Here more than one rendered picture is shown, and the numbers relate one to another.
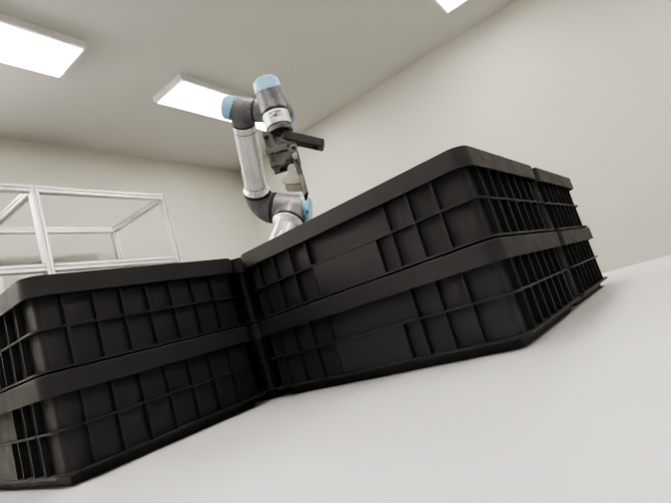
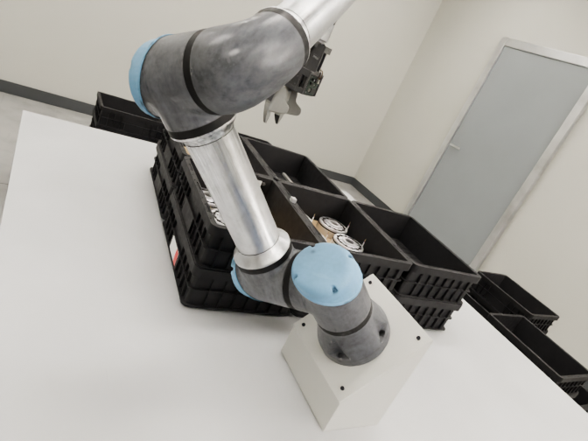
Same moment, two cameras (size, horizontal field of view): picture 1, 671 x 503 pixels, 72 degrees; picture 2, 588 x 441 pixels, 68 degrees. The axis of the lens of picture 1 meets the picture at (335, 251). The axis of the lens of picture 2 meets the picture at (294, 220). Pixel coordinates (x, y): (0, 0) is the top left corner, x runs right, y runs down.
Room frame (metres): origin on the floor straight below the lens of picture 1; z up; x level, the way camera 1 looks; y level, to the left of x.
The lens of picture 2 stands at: (2.17, 0.56, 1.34)
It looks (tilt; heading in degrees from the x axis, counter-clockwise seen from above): 21 degrees down; 201
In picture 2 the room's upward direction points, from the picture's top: 25 degrees clockwise
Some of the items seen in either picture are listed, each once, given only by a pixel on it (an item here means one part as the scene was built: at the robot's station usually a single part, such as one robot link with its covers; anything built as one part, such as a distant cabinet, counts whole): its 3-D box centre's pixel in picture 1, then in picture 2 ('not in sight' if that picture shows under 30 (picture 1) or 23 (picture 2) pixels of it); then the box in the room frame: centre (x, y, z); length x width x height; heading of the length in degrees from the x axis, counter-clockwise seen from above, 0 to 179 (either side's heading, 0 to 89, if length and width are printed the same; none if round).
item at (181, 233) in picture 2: not in sight; (227, 251); (1.21, 0.05, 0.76); 0.40 x 0.30 x 0.12; 53
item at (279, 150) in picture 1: (283, 149); (303, 65); (1.23, 0.06, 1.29); 0.09 x 0.08 x 0.12; 92
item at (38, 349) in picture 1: (93, 340); (403, 252); (0.73, 0.41, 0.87); 0.40 x 0.30 x 0.11; 53
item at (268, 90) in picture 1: (270, 97); not in sight; (1.24, 0.05, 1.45); 0.09 x 0.08 x 0.11; 173
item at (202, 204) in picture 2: not in sight; (248, 201); (1.21, 0.05, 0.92); 0.40 x 0.30 x 0.02; 53
